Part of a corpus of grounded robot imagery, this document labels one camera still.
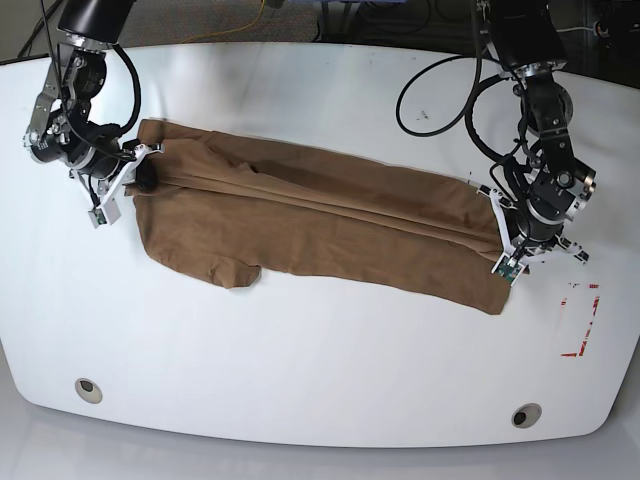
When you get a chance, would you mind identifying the yellow cable on floor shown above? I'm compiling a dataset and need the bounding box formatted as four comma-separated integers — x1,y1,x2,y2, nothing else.
187,0,266,44

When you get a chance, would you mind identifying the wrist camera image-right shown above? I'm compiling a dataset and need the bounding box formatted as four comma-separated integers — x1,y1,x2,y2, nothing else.
491,252,527,286

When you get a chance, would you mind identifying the red tape rectangle marking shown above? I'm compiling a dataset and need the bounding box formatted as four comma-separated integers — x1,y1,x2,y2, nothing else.
555,283,602,358

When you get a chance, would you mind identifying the brown t-shirt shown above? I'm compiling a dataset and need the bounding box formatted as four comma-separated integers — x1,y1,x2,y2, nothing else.
128,119,510,315

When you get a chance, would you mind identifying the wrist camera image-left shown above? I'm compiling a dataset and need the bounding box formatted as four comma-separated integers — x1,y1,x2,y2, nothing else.
88,199,121,228

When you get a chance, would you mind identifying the grey table grommet left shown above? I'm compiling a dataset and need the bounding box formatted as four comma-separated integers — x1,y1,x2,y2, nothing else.
75,378,103,405

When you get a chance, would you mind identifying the grey table grommet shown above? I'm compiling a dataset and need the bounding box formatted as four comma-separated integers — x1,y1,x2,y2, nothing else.
511,403,542,429
75,378,103,405

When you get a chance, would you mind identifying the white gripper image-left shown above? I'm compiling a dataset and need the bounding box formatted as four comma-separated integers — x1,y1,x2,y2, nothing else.
69,143,165,209

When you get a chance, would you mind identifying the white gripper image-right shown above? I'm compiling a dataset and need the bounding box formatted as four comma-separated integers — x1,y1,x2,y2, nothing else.
477,185,589,273

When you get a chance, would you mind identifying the black cable on floor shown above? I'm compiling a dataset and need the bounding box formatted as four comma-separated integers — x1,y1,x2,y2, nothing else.
18,0,61,57

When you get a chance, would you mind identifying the grey table grommet right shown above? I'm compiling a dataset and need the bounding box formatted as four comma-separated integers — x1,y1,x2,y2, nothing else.
511,403,542,429

